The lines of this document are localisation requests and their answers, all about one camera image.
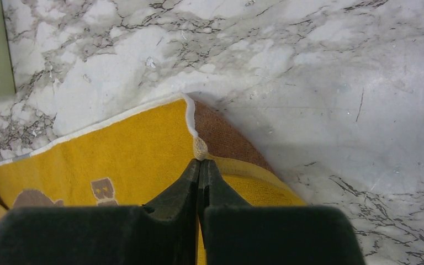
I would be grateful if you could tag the yellow towel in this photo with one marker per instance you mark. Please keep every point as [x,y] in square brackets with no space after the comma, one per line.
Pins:
[133,157]

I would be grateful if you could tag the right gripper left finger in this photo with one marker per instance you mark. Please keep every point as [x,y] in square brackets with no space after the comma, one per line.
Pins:
[162,231]

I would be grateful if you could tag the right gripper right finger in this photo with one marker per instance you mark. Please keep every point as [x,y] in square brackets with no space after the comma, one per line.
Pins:
[235,232]

